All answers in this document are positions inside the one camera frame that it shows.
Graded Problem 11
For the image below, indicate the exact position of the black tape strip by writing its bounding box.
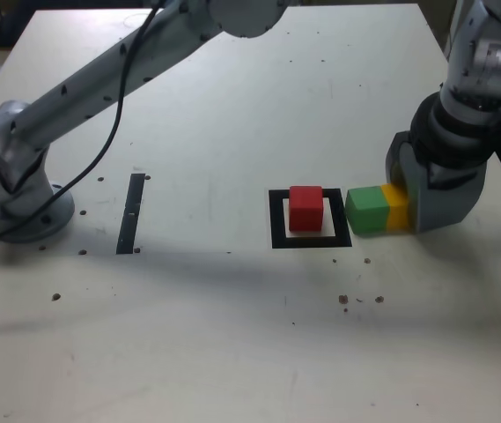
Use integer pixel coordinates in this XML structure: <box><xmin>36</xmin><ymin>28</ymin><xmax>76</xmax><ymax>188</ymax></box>
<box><xmin>116</xmin><ymin>173</ymin><xmax>145</xmax><ymax>256</ymax></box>

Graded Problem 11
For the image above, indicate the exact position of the green cube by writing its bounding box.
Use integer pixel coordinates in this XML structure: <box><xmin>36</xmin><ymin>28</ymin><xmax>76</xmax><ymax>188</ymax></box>
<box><xmin>345</xmin><ymin>185</ymin><xmax>387</xmax><ymax>237</ymax></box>

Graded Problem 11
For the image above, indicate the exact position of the black tape square outline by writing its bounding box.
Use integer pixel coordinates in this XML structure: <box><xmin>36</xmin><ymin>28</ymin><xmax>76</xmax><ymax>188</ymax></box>
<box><xmin>268</xmin><ymin>188</ymin><xmax>352</xmax><ymax>250</ymax></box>

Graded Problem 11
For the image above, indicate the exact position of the yellow cube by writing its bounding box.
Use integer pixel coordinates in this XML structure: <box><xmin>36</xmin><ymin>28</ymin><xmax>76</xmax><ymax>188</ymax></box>
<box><xmin>380</xmin><ymin>182</ymin><xmax>412</xmax><ymax>234</ymax></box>

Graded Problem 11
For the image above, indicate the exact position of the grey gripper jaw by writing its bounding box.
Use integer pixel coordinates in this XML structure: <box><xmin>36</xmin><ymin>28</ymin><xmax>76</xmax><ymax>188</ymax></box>
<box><xmin>385</xmin><ymin>130</ymin><xmax>414</xmax><ymax>186</ymax></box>
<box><xmin>399</xmin><ymin>145</ymin><xmax>489</xmax><ymax>234</ymax></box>

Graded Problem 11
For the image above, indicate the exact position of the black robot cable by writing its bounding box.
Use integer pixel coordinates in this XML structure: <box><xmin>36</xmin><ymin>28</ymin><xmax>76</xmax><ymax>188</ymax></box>
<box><xmin>0</xmin><ymin>0</ymin><xmax>167</xmax><ymax>252</ymax></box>

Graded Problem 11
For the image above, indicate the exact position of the red cube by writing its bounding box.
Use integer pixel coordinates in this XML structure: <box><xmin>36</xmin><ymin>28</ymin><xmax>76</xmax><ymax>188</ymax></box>
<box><xmin>288</xmin><ymin>184</ymin><xmax>325</xmax><ymax>233</ymax></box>

